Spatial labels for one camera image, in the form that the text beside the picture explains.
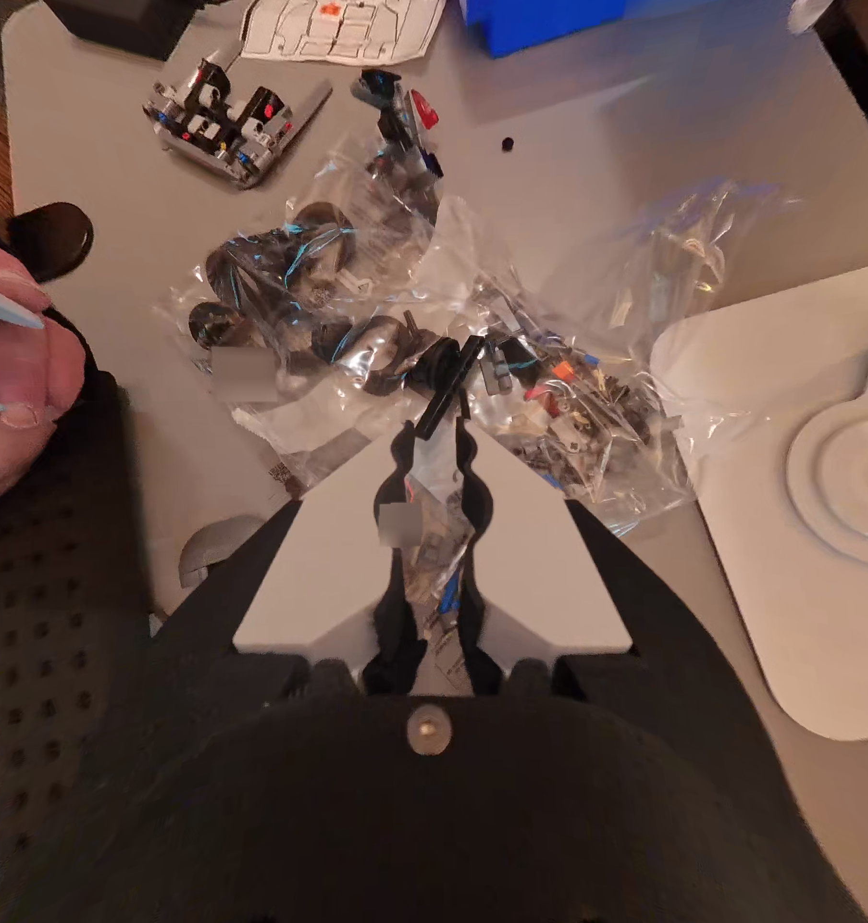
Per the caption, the black lego beam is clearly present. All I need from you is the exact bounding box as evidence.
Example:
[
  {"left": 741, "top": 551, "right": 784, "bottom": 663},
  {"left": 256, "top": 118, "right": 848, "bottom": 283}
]
[{"left": 412, "top": 335, "right": 487, "bottom": 442}]

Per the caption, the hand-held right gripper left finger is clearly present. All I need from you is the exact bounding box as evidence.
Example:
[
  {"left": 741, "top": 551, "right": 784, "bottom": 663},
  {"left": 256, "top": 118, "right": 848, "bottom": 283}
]
[{"left": 232, "top": 420, "right": 425, "bottom": 695}]

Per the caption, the grey black lego subassembly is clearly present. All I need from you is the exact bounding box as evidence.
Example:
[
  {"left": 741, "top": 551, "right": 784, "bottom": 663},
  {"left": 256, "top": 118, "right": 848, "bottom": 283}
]
[{"left": 143, "top": 56, "right": 334, "bottom": 191}]

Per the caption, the grey curved lego panel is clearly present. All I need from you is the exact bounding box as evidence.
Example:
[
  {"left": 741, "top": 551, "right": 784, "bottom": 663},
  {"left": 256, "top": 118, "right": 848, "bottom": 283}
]
[{"left": 178, "top": 514, "right": 265, "bottom": 591}]

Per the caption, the clear bag of lego tyres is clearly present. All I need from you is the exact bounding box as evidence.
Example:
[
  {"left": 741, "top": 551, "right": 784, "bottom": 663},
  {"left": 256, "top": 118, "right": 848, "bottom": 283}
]
[{"left": 153, "top": 148, "right": 453, "bottom": 499}]

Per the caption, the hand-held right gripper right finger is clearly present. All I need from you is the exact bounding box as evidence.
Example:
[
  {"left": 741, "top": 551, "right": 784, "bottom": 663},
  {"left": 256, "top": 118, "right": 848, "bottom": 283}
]
[{"left": 454, "top": 417, "right": 634, "bottom": 695}]

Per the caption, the white book stand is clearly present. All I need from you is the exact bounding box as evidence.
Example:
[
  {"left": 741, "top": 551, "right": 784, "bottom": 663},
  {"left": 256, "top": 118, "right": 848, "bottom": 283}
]
[{"left": 649, "top": 260, "right": 868, "bottom": 744}]

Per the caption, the blue plastic bin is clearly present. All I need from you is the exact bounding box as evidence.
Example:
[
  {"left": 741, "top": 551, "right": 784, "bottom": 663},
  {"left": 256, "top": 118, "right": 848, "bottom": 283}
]
[{"left": 461, "top": 0, "right": 667, "bottom": 59}]

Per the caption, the white sticker sheet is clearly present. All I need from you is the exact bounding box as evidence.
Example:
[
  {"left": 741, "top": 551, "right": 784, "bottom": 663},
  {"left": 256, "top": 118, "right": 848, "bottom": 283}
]
[{"left": 238, "top": 0, "right": 447, "bottom": 67}]

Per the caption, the black box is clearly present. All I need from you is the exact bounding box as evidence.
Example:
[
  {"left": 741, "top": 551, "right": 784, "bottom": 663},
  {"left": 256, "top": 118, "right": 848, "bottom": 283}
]
[{"left": 43, "top": 0, "right": 222, "bottom": 62}]

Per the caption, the person's left hand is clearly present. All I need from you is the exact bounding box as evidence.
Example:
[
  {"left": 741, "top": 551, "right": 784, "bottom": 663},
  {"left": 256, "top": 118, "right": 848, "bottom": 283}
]
[{"left": 0, "top": 238, "right": 89, "bottom": 514}]

